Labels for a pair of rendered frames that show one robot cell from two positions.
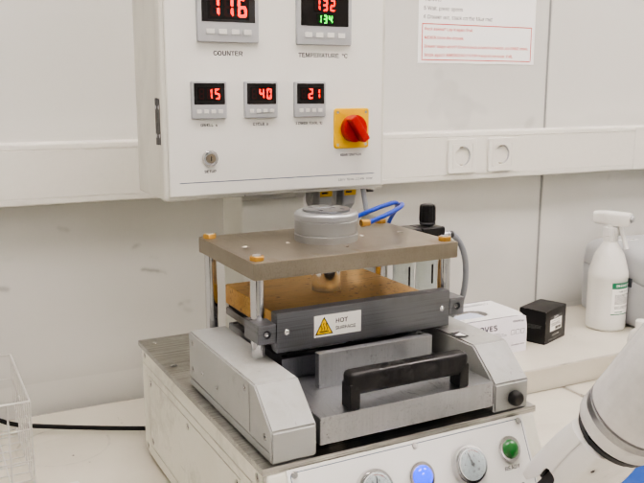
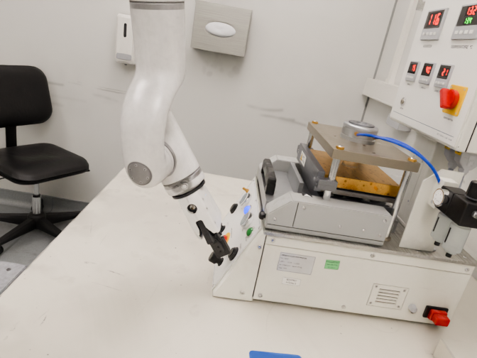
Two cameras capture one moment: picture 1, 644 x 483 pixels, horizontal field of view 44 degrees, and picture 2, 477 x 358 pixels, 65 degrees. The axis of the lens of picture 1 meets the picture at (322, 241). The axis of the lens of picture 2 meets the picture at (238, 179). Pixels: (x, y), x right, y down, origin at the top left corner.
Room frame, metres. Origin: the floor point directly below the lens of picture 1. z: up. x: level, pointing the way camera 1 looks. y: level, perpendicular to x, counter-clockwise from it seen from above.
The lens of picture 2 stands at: (1.09, -0.89, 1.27)
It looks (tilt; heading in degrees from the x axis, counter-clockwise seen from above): 20 degrees down; 114
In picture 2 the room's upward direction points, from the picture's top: 10 degrees clockwise
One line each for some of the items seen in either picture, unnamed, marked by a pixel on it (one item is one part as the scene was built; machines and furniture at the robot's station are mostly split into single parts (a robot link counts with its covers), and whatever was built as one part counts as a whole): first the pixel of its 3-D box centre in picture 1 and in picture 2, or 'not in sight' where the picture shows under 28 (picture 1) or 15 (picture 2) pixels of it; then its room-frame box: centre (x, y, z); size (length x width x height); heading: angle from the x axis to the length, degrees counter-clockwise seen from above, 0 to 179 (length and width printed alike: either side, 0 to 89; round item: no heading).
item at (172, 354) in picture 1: (313, 371); (349, 212); (1.00, 0.01, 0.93); 0.46 x 0.35 x 0.01; 28
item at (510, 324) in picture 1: (460, 332); not in sight; (1.48, -0.27, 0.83); 0.23 x 0.12 x 0.07; 117
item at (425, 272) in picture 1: (415, 253); (451, 214); (1.19, -0.14, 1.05); 0.15 x 0.05 x 0.15; 118
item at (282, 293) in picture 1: (332, 283); (351, 163); (0.98, -0.01, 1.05); 0.22 x 0.17 x 0.10; 118
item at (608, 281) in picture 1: (609, 269); not in sight; (1.64, -0.61, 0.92); 0.09 x 0.08 x 0.25; 48
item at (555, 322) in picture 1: (541, 321); not in sight; (1.56, -0.45, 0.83); 0.09 x 0.06 x 0.07; 138
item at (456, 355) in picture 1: (406, 378); (268, 175); (0.81, -0.09, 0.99); 0.15 x 0.02 x 0.04; 118
